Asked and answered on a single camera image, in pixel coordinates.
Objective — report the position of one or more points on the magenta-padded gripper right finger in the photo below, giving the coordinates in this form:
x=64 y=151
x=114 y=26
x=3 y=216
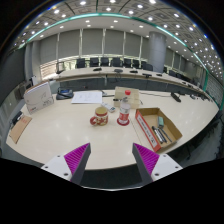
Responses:
x=163 y=166

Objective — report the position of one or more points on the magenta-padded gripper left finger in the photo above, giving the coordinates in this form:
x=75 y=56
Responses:
x=60 y=166

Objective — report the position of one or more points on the clear red-capped water bottle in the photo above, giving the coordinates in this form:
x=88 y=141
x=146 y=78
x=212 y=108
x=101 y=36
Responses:
x=124 y=111

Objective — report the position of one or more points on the silver pen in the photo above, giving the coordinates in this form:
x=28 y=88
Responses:
x=166 y=135

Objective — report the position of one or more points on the black marker pen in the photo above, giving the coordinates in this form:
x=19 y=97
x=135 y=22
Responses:
x=157 y=134

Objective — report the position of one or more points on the open brown cardboard box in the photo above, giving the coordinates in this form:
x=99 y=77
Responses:
x=170 y=133

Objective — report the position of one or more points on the grey-green whiteboard eraser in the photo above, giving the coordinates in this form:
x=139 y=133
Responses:
x=161 y=122

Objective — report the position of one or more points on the red and cream mug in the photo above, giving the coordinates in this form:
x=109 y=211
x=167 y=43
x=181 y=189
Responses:
x=101 y=117

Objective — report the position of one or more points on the black box device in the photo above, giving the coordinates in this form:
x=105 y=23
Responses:
x=16 y=117

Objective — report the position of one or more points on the black desk microphone base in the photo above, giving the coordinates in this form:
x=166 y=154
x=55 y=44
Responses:
x=176 y=97

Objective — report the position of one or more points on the white cardboard carton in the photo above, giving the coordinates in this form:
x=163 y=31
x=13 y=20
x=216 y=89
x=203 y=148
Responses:
x=38 y=98

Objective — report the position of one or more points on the black desk phone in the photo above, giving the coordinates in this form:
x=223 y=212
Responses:
x=64 y=94

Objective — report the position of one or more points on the white printed paper sheet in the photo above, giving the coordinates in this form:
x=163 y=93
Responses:
x=86 y=97

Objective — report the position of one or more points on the beige compartment organiser box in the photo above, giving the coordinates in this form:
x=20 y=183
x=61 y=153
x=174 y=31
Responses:
x=135 y=96

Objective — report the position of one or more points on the white remote control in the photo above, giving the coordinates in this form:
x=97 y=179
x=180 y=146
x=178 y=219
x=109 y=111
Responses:
x=108 y=107

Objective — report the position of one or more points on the long curved conference desk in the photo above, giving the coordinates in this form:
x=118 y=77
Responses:
x=90 y=82

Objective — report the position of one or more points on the black office chairs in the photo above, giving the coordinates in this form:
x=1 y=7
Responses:
x=105 y=62

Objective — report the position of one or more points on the round ceiling lights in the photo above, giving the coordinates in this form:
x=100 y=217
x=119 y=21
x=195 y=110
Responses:
x=83 y=3

